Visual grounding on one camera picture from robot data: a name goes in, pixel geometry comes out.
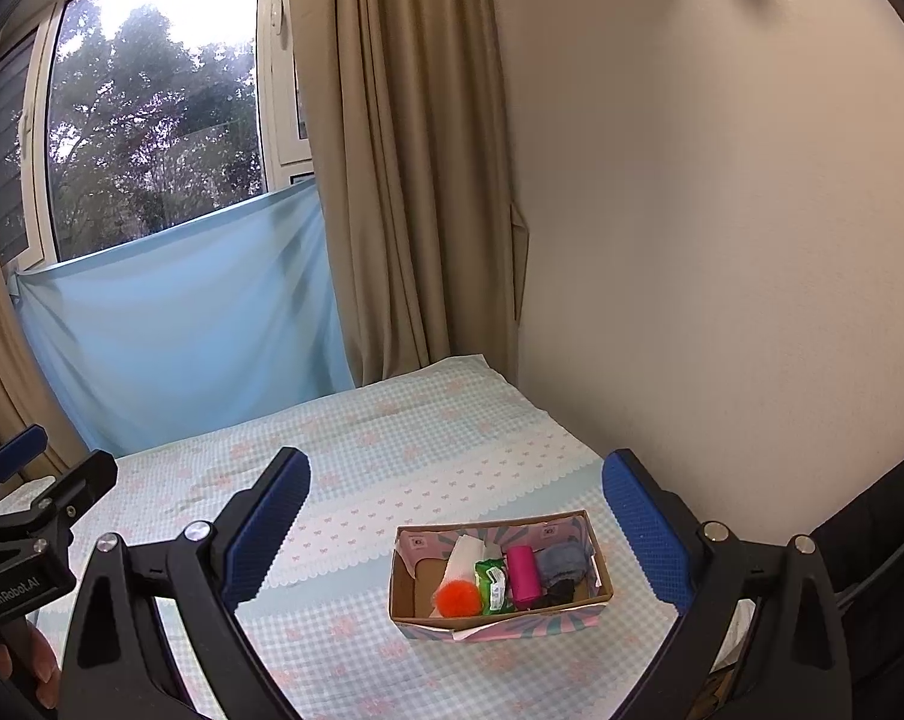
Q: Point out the black sock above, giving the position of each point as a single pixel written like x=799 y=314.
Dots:
x=561 y=594

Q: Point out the person's left hand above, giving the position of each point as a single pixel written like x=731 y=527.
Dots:
x=32 y=660

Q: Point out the window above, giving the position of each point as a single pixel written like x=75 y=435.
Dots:
x=152 y=112

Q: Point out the green wipes packet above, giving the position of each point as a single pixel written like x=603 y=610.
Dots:
x=493 y=585

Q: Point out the grey towel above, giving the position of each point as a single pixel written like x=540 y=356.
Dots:
x=561 y=562

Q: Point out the bed with checked sheet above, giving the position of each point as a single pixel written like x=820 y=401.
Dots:
x=422 y=450

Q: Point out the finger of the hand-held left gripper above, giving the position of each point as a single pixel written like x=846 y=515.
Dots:
x=20 y=450
x=84 y=476

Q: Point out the light blue hanging cloth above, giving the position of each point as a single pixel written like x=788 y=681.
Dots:
x=182 y=315

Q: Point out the orange plush fruit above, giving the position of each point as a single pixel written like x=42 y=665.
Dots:
x=456 y=600

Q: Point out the patterned cardboard box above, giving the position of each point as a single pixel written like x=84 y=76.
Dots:
x=414 y=592

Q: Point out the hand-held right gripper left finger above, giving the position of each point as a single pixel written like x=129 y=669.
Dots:
x=268 y=532

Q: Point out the white paper towel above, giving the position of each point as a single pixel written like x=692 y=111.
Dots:
x=467 y=559

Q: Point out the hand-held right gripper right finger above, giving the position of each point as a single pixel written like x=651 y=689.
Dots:
x=643 y=532

